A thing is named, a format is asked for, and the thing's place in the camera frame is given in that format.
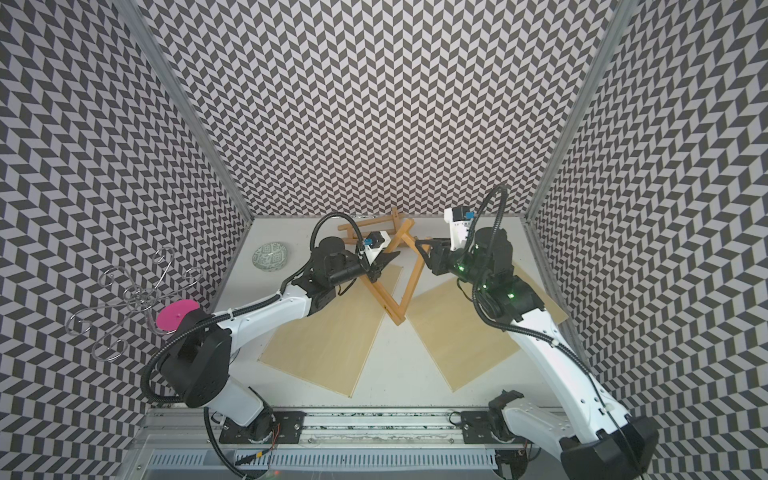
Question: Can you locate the aluminium corner post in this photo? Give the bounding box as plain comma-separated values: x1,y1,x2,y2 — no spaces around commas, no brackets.
112,0,253,221
524,0,639,223

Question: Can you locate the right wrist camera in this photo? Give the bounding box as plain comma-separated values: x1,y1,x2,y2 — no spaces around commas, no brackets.
444,205,475,251

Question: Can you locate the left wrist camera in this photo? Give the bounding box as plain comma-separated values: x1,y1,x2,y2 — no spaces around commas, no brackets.
362,231,386,249

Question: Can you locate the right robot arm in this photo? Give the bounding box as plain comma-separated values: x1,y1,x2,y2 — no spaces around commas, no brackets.
415,227,659,479

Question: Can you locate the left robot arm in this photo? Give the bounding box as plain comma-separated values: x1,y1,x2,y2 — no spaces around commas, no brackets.
150,231,397,442

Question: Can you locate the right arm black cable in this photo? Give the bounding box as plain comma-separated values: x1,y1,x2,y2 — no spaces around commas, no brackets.
464,183,646,480

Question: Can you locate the silver wire rack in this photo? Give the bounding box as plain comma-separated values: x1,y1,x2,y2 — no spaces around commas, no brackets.
64,246,202,363

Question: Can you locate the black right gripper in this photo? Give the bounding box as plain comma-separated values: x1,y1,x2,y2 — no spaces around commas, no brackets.
416,237,491,289

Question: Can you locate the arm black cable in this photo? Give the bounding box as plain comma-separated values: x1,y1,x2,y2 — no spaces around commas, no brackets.
464,183,646,480
139,211,367,404

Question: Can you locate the plywood board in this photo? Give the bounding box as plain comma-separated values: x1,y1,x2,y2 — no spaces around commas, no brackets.
259,280,397,399
399,272,554,405

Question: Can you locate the pink egg-shaped container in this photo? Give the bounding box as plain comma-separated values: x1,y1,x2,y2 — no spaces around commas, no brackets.
155,299,200,333

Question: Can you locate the flat wooden easel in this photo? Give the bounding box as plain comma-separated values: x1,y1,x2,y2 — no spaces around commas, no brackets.
337,207,415,245

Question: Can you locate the aluminium corner post left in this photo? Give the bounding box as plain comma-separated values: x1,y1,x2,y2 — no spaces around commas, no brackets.
112,0,253,221

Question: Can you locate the aluminium corner post right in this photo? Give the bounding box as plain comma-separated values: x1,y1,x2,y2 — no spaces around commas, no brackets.
524,0,639,223

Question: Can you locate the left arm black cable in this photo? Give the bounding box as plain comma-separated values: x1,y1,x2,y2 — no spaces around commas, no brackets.
139,211,367,404

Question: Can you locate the green patterned ceramic bowl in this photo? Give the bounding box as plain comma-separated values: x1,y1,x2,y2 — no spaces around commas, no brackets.
252,242,289,272

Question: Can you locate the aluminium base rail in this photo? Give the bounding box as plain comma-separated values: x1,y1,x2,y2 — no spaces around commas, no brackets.
117,401,578,479

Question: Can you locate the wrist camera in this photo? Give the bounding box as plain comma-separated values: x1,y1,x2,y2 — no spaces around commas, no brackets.
444,205,475,251
362,231,386,249

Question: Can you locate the wooden easel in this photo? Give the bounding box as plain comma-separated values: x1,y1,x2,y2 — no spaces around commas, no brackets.
358,217,436,326
337,207,415,245

